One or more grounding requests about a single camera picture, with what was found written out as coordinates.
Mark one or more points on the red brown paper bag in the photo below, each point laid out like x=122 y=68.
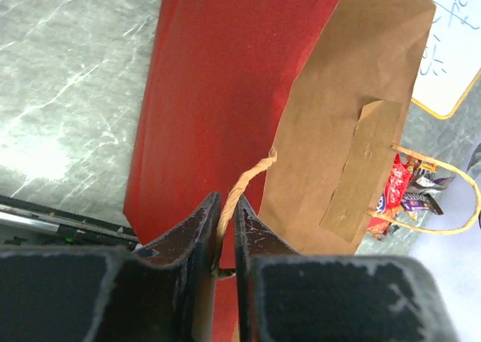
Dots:
x=326 y=83

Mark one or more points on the small whiteboard wooden frame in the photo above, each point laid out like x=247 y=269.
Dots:
x=450 y=63

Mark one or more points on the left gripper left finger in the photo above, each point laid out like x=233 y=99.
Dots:
x=162 y=292

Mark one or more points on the purple brown M&M's packet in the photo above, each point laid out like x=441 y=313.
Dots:
x=412 y=202

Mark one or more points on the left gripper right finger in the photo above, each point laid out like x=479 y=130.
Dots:
x=285 y=296

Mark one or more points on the red cookie snack bag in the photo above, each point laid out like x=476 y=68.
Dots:
x=389 y=204

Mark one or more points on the yellow M&M's packet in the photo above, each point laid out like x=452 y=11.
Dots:
x=415 y=167

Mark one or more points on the dark snack bar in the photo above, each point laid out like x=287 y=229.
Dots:
x=424 y=182

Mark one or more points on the aluminium frame rail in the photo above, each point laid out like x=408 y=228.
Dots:
x=63 y=227

